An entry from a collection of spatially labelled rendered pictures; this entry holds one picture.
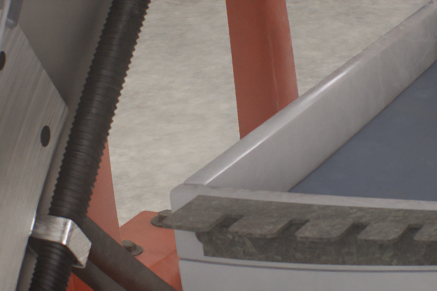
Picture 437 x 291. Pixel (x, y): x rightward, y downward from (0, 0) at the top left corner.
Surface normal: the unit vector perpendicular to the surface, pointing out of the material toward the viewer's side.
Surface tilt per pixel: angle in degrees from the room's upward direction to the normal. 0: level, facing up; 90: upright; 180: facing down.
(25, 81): 90
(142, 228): 0
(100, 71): 91
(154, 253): 0
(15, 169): 90
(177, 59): 0
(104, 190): 90
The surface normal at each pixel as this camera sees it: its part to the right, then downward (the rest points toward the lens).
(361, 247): -0.46, 0.33
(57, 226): -0.37, -0.51
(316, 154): 0.88, 0.07
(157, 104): -0.09, -0.94
